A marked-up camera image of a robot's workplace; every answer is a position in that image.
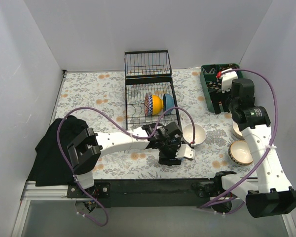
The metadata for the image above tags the plain white bowl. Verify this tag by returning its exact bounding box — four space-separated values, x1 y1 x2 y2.
183 124 206 146

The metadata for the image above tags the yellow bowl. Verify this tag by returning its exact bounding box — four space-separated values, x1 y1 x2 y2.
151 95 163 115

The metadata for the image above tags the blue ceramic bowl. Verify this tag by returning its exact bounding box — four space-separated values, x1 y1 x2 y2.
163 93 175 115

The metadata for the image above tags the red patterned bowl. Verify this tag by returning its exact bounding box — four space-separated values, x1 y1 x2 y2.
144 94 153 117

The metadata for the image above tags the black wire dish rack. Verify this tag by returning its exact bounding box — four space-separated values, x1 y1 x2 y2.
124 50 181 130

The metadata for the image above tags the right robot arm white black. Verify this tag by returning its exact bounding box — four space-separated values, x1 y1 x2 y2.
213 79 296 218

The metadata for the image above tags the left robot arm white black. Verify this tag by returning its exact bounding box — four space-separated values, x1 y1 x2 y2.
67 122 183 198

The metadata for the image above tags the green compartment organizer tray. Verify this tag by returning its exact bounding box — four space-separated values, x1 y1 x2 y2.
200 63 240 113

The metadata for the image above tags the black front base bar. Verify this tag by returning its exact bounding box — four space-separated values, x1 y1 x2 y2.
95 178 212 208

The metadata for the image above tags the white bowl patterned rim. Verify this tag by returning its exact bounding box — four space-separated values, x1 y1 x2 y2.
228 140 253 166

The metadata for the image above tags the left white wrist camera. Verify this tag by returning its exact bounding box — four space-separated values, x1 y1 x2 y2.
176 144 196 160

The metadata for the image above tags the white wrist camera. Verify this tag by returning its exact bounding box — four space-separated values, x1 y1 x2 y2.
176 144 196 160
216 69 238 93

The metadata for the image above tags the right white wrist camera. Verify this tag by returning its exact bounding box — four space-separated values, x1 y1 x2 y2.
216 69 238 93

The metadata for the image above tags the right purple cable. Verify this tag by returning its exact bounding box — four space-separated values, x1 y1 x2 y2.
199 69 279 214

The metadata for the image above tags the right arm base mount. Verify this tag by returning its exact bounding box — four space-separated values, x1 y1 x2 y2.
194 170 244 216

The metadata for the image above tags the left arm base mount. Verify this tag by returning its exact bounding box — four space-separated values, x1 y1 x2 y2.
66 182 111 213

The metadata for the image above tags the aluminium frame rail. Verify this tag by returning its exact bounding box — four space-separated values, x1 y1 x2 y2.
11 179 296 237

